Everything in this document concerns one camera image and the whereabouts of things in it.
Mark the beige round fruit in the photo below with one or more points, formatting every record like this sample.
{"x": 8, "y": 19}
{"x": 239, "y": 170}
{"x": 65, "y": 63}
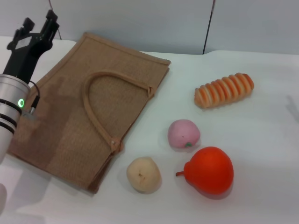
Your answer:
{"x": 143, "y": 175}

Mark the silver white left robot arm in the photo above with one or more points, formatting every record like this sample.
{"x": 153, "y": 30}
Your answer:
{"x": 11, "y": 93}

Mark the red-orange pear-shaped orange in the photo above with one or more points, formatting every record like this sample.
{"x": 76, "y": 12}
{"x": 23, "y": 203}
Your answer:
{"x": 210, "y": 172}

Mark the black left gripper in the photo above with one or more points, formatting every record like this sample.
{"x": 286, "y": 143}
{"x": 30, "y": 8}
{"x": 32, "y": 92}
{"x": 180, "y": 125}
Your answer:
{"x": 25, "y": 53}

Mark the striped orange bread loaf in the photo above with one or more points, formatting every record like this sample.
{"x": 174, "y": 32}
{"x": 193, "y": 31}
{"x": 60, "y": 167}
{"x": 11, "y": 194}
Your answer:
{"x": 224, "y": 91}

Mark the brown woven handbag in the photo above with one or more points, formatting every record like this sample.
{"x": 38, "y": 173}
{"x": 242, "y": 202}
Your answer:
{"x": 70, "y": 121}

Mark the pink peach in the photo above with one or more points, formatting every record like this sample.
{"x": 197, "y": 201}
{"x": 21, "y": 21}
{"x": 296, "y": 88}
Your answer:
{"x": 183, "y": 136}

